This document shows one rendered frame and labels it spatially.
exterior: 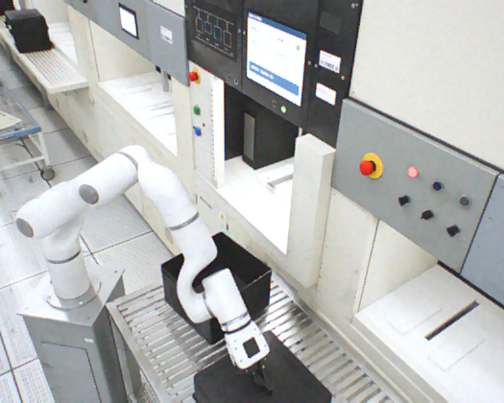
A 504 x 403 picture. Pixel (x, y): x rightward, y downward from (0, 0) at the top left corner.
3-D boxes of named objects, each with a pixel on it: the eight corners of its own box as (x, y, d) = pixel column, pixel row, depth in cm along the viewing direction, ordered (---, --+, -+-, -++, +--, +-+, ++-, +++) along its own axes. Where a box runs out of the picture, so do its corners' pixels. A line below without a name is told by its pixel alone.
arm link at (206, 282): (214, 327, 128) (246, 314, 127) (195, 282, 128) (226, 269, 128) (219, 320, 136) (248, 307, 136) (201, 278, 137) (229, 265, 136)
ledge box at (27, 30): (9, 43, 382) (0, 10, 367) (45, 39, 395) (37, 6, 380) (16, 55, 362) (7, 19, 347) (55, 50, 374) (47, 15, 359)
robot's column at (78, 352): (60, 430, 207) (14, 313, 163) (90, 373, 229) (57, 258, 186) (121, 441, 203) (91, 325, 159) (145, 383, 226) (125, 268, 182)
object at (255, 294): (222, 264, 185) (221, 230, 175) (271, 303, 169) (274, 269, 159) (162, 299, 169) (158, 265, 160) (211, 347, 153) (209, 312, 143)
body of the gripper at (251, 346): (227, 332, 126) (244, 371, 125) (256, 315, 131) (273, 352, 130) (216, 332, 132) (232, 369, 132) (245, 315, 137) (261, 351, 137)
